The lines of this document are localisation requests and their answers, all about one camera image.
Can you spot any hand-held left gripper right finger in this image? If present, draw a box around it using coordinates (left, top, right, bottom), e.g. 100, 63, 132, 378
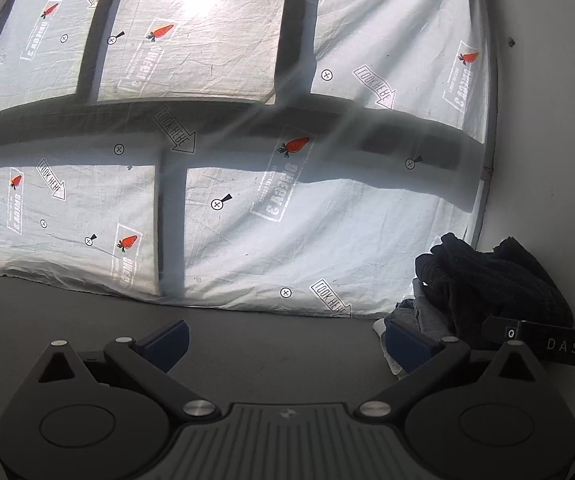
356, 321, 539, 418

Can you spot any white carrot print sheet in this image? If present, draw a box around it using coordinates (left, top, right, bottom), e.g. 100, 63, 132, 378
0, 0, 499, 319

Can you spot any navy knit sweater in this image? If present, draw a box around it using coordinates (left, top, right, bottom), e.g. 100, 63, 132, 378
414, 232, 499, 337

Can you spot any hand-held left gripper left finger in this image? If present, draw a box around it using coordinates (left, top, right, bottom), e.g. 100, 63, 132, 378
36, 320, 218, 420

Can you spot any grey folded garment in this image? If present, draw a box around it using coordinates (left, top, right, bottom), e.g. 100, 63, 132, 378
391, 297, 457, 343

